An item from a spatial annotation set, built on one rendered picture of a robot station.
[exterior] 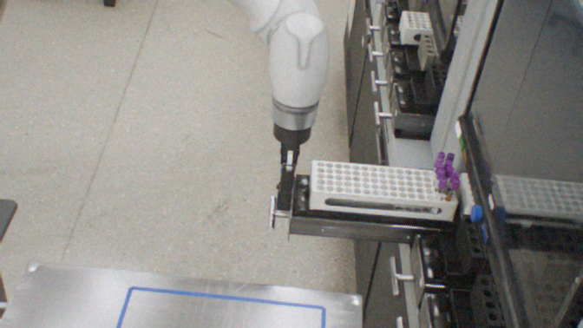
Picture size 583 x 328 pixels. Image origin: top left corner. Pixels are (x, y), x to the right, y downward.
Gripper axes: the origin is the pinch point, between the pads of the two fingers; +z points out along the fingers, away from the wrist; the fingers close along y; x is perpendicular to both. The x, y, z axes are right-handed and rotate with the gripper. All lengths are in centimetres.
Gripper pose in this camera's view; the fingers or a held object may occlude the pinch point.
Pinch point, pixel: (284, 196)
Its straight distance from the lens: 151.8
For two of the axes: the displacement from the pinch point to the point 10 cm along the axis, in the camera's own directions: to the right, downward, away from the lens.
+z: -0.9, 7.6, 6.4
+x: -10.0, -0.9, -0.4
